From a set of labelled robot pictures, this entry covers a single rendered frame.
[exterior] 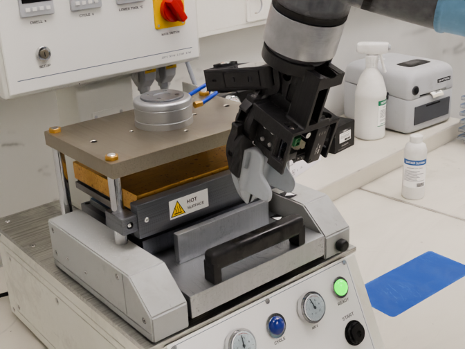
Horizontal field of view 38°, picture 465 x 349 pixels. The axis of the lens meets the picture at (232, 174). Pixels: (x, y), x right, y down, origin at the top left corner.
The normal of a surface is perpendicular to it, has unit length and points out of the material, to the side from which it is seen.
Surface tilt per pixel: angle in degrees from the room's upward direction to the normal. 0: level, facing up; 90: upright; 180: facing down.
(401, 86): 86
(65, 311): 90
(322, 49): 110
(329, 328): 65
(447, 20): 125
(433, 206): 0
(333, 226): 41
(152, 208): 90
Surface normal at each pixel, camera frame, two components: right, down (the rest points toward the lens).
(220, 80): -0.74, 0.27
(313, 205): 0.38, -0.54
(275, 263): 0.63, 0.26
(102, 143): -0.04, -0.93
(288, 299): 0.56, -0.16
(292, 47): -0.37, 0.51
